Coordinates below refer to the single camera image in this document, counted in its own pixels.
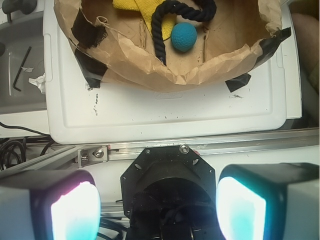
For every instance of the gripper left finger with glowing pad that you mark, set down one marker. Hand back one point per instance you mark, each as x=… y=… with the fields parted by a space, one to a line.
x=49 y=205

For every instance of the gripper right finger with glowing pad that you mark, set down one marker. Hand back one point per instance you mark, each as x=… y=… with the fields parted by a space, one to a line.
x=278 y=201

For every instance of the black octagonal mounting plate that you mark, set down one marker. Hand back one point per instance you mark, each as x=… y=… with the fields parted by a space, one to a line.
x=167 y=177

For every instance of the crumpled white paper scrap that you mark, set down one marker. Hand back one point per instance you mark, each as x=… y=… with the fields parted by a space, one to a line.
x=39 y=82

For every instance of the black hex key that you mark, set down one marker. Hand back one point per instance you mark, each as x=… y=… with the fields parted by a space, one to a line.
x=14 y=85

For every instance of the grey plastic bin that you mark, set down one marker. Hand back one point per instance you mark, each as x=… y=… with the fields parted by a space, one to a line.
x=21 y=59

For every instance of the brown paper bag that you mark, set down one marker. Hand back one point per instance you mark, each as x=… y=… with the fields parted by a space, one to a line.
x=115 y=46

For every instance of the teal dimpled foam ball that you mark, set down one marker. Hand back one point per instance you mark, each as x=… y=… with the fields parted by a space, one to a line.
x=183 y=36

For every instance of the yellow microfiber cloth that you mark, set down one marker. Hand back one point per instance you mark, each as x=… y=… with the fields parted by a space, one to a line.
x=147 y=8

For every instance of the aluminium extrusion rail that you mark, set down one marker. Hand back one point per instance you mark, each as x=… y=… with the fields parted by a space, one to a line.
x=277 y=146

